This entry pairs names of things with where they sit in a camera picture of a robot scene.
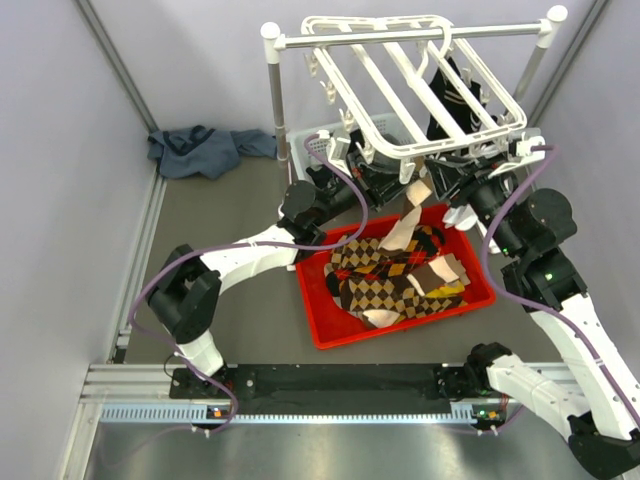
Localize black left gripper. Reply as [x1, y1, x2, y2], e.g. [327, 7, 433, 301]
[311, 151, 420, 228]

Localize white clip hanger frame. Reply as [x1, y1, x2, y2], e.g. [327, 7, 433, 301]
[285, 15, 527, 184]

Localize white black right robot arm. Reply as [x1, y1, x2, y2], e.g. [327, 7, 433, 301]
[427, 157, 639, 479]

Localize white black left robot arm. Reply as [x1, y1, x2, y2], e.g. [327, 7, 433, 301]
[146, 153, 411, 397]

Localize black sock white stripes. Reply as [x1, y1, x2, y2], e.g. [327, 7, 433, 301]
[426, 56, 488, 140]

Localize brown yellow argyle sock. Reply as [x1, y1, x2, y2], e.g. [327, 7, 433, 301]
[324, 225, 468, 329]

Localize red plastic bin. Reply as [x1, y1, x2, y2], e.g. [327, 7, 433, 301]
[296, 204, 496, 349]

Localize blue crumpled cloth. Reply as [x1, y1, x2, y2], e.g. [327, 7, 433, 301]
[147, 125, 277, 180]

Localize white metal drying rack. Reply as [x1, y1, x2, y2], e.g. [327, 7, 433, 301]
[261, 5, 568, 174]

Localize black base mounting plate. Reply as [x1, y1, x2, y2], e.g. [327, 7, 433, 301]
[170, 364, 494, 400]

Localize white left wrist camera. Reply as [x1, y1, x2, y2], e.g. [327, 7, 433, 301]
[317, 127, 351, 176]

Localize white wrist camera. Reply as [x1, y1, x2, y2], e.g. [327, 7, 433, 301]
[317, 127, 351, 176]
[507, 127, 546, 164]

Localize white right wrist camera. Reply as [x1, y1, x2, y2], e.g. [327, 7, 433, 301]
[507, 127, 546, 164]

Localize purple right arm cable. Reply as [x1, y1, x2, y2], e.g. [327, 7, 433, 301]
[479, 143, 640, 421]

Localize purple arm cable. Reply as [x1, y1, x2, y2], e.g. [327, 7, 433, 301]
[479, 143, 640, 421]
[127, 132, 371, 434]

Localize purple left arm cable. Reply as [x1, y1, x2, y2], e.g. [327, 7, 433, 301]
[127, 132, 371, 434]

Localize aluminium frame rail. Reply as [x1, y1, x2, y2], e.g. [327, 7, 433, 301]
[79, 363, 591, 424]

